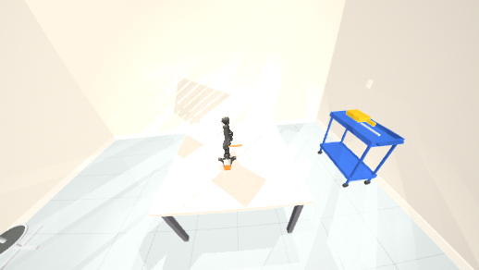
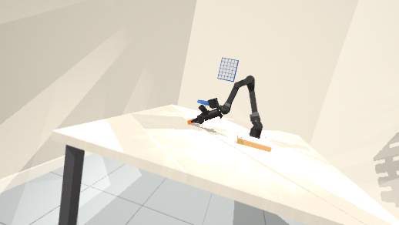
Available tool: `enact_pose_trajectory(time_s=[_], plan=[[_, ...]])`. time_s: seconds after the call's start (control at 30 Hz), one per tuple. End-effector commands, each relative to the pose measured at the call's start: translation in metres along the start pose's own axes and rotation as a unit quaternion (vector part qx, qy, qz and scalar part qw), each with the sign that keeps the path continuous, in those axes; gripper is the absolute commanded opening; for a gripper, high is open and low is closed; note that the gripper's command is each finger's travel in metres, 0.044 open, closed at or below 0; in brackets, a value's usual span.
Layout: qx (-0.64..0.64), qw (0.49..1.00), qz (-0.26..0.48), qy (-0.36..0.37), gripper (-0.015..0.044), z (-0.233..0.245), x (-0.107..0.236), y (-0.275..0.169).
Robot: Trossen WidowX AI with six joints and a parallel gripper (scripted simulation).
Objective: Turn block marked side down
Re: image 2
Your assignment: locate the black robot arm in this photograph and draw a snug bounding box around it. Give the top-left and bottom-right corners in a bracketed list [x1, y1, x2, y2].
[198, 76, 263, 139]

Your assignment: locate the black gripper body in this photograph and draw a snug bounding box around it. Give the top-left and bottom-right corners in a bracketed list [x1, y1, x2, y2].
[197, 111, 213, 124]

